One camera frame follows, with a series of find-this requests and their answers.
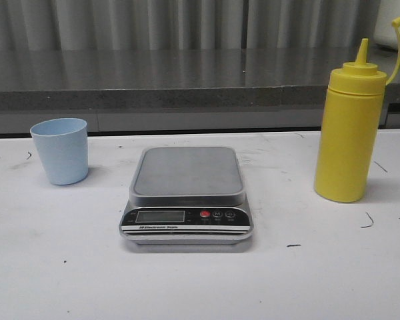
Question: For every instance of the silver digital kitchen scale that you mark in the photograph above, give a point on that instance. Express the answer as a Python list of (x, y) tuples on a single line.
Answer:
[(187, 196)]

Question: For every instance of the light blue plastic cup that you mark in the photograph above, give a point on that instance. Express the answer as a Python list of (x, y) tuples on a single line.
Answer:
[(62, 148)]

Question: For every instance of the white appliance in background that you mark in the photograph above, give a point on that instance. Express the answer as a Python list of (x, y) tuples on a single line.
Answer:
[(384, 33)]

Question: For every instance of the yellow squeeze bottle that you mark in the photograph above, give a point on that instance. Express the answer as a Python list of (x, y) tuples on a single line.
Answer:
[(352, 110)]

